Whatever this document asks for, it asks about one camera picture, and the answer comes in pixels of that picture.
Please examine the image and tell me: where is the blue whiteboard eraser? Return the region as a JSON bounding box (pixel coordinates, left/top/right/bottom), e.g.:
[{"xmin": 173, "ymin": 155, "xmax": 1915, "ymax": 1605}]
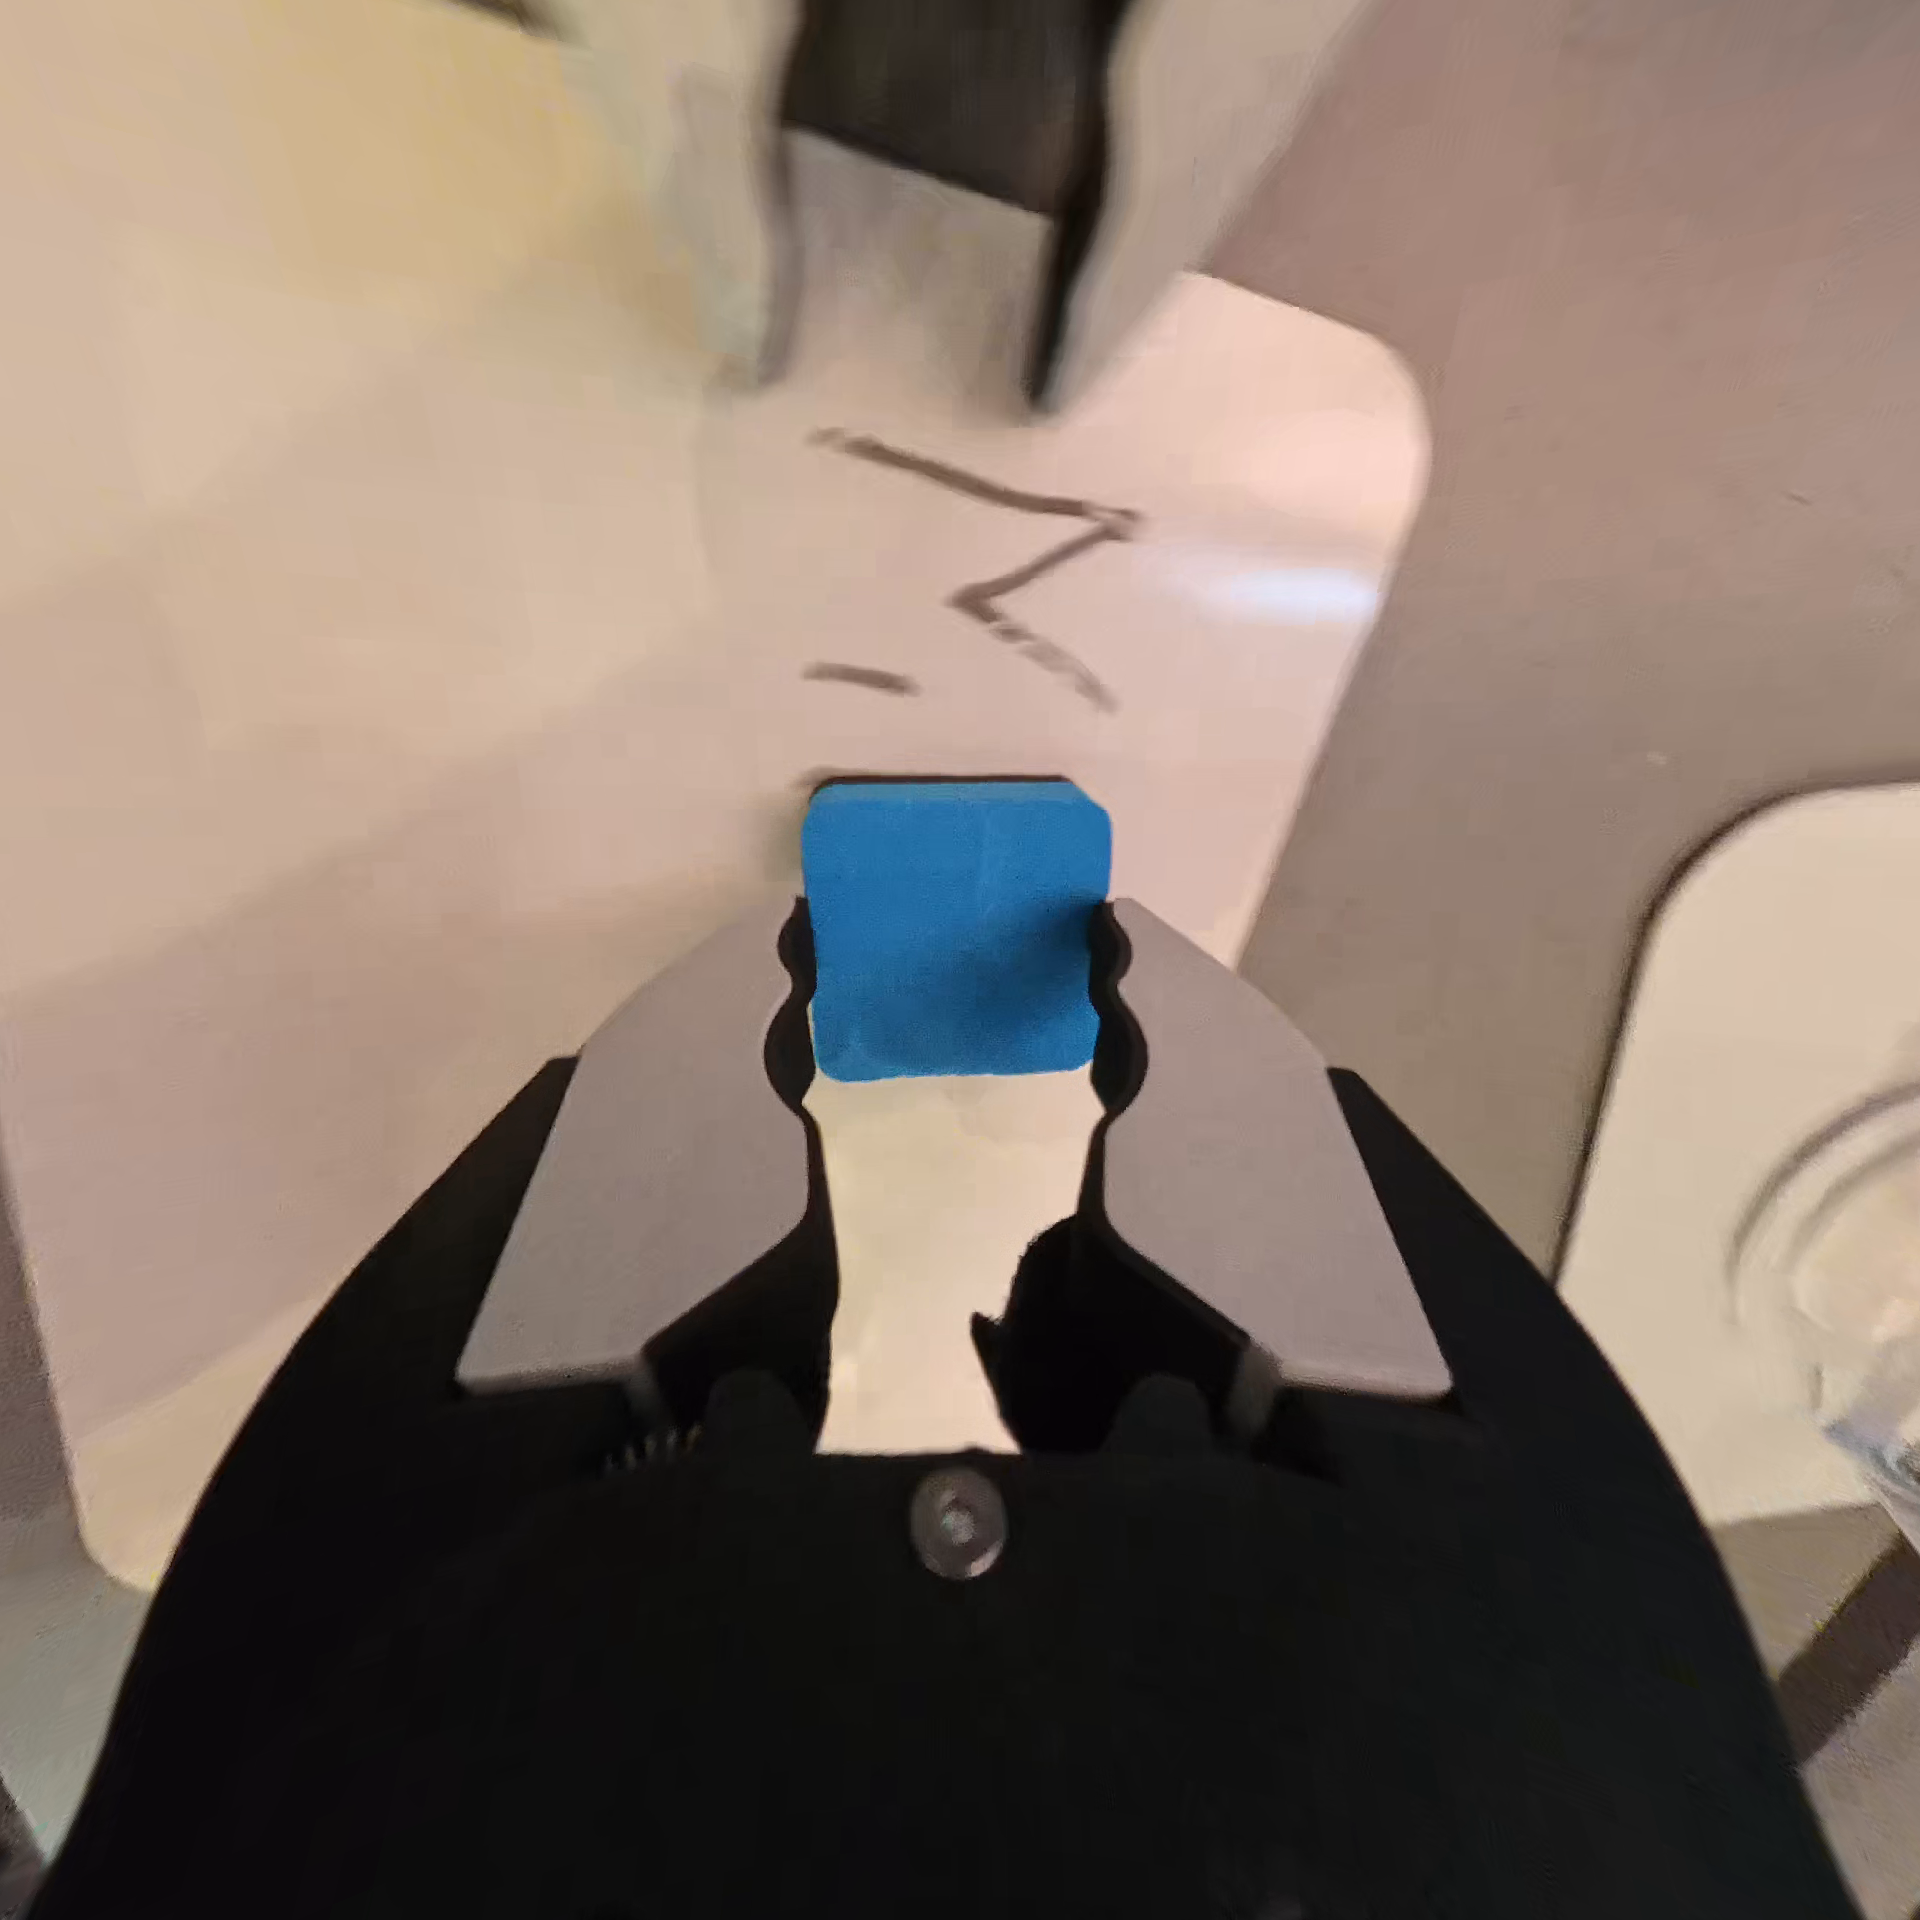
[{"xmin": 800, "ymin": 777, "xmax": 1116, "ymax": 1080}]

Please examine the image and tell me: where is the clear glass cup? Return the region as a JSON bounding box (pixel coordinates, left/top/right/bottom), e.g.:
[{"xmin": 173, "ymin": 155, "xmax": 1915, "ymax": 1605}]
[{"xmin": 1732, "ymin": 1071, "xmax": 1920, "ymax": 1555}]

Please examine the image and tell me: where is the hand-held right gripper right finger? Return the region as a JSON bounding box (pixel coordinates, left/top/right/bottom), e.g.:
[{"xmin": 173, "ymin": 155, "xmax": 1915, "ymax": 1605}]
[{"xmin": 976, "ymin": 895, "xmax": 1453, "ymax": 1449}]

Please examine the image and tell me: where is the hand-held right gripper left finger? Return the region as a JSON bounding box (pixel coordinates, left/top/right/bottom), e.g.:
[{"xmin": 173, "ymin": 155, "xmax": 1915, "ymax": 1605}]
[{"xmin": 454, "ymin": 895, "xmax": 840, "ymax": 1400}]

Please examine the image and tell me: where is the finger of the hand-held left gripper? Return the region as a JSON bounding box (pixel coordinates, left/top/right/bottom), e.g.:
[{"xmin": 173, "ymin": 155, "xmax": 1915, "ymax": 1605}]
[
  {"xmin": 1023, "ymin": 0, "xmax": 1373, "ymax": 414},
  {"xmin": 533, "ymin": 0, "xmax": 805, "ymax": 389}
]

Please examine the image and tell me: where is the white tray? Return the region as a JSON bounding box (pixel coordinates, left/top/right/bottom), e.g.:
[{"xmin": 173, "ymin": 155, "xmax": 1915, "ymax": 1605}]
[{"xmin": 1552, "ymin": 780, "xmax": 1920, "ymax": 1524}]

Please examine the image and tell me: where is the white whiteboard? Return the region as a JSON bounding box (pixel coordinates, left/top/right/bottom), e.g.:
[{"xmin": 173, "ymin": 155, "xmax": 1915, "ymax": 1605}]
[{"xmin": 0, "ymin": 0, "xmax": 1434, "ymax": 1595}]

